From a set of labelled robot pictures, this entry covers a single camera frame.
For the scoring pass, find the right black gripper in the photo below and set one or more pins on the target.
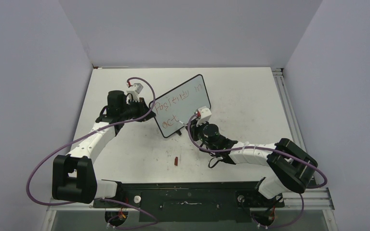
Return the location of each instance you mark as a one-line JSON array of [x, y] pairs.
[[193, 129]]

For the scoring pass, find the small black-framed whiteboard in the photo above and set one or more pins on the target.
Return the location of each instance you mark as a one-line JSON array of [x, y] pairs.
[[179, 104]]

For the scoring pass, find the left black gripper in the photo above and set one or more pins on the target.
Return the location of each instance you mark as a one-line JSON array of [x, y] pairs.
[[142, 109]]

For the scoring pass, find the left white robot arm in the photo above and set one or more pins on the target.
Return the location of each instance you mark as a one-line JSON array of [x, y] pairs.
[[74, 178]]

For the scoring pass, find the aluminium frame rail right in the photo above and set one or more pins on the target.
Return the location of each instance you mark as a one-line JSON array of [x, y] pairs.
[[288, 108]]

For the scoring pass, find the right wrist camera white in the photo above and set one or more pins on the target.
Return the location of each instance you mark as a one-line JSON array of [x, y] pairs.
[[203, 115]]

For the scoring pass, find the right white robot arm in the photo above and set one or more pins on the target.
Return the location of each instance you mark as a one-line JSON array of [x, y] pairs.
[[292, 167]]

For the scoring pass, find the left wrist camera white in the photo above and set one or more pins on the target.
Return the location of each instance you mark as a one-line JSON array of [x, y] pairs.
[[134, 88]]

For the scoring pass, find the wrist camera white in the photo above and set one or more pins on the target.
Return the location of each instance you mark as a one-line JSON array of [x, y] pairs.
[[203, 115], [134, 88]]

